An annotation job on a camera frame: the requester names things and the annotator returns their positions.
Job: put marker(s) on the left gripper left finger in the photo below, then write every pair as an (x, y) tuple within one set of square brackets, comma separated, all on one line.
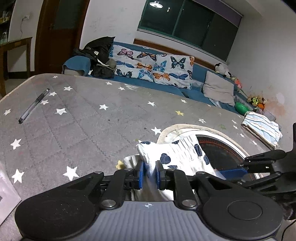
[(115, 186)]

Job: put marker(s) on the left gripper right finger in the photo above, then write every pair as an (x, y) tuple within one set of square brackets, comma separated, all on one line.
[(180, 184)]

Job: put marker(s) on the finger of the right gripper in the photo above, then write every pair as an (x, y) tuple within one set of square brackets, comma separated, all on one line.
[(263, 160), (236, 173)]

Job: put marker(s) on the white polka dot garment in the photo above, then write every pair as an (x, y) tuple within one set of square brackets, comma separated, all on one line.
[(185, 154)]

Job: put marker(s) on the folded striped blue cloth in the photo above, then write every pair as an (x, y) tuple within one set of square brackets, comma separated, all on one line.
[(261, 127)]

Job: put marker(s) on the colourful toy pile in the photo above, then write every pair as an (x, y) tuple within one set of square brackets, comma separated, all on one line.
[(255, 101)]

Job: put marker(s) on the green ball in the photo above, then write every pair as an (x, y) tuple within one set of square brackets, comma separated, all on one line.
[(241, 108)]

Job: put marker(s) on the grey cushion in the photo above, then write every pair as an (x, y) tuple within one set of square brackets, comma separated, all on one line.
[(219, 89)]

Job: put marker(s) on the white plush toy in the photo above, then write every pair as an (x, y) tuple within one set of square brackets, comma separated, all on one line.
[(220, 69)]

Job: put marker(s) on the white pink tissue box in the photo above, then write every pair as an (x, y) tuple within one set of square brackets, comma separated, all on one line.
[(8, 196)]

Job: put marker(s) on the black pen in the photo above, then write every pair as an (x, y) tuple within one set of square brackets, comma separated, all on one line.
[(33, 105)]

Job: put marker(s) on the butterfly print pillow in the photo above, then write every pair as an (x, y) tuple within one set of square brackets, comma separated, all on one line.
[(165, 69)]

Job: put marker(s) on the blue sofa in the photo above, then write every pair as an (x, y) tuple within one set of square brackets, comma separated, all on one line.
[(82, 64)]

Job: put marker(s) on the black bag on sofa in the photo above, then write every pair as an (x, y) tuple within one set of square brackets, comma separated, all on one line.
[(98, 51)]

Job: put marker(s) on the dark green window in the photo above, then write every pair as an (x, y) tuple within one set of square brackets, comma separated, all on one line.
[(208, 25)]

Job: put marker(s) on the wooden side table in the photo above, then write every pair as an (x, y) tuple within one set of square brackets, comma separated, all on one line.
[(11, 53)]

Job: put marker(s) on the dark wooden door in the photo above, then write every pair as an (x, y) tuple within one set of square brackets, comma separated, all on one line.
[(58, 33)]

